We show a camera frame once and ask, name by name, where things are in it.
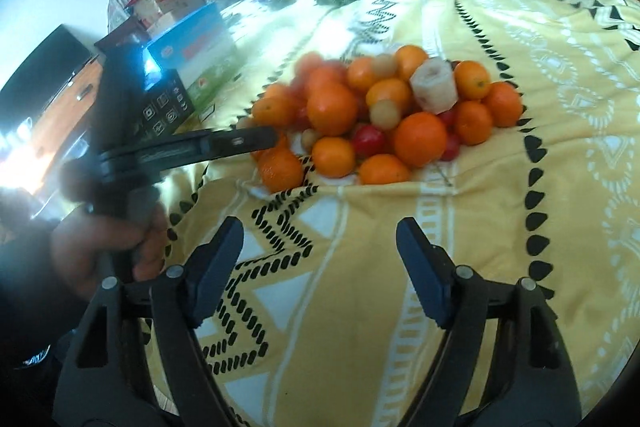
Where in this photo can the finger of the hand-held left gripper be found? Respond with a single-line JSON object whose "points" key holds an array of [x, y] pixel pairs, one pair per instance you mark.
{"points": [[225, 143]]}

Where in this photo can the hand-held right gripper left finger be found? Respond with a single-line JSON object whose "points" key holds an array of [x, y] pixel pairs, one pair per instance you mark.
{"points": [[215, 272]]}

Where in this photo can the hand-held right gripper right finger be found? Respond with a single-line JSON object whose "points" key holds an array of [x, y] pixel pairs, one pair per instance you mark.
{"points": [[425, 277]]}

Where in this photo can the brown longan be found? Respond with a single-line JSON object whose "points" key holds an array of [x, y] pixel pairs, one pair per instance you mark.
{"points": [[385, 113], [244, 123], [385, 66]]}

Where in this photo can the brown kiwi fruit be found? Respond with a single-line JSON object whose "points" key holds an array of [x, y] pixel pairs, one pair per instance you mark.
{"points": [[310, 139]]}

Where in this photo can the pile of oranges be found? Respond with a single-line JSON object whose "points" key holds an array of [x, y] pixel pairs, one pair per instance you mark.
{"points": [[330, 107]]}

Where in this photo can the peeled banana piece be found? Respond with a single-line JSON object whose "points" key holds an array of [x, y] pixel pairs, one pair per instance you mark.
{"points": [[435, 89]]}

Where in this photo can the person's left forearm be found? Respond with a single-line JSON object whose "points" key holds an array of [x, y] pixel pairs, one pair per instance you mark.
{"points": [[30, 317]]}

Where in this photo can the person's left hand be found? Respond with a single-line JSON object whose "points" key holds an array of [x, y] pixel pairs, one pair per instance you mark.
{"points": [[85, 252]]}

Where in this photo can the wooden cabinet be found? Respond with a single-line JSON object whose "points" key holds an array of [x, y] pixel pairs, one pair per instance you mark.
{"points": [[60, 117]]}

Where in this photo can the yellow patterned blanket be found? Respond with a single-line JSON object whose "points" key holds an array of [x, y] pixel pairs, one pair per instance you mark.
{"points": [[475, 232]]}

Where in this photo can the black television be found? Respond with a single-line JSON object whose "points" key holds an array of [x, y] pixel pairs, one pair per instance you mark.
{"points": [[45, 62]]}

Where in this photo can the blue green carton box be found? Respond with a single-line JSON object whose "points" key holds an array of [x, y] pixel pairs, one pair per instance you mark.
{"points": [[200, 52]]}

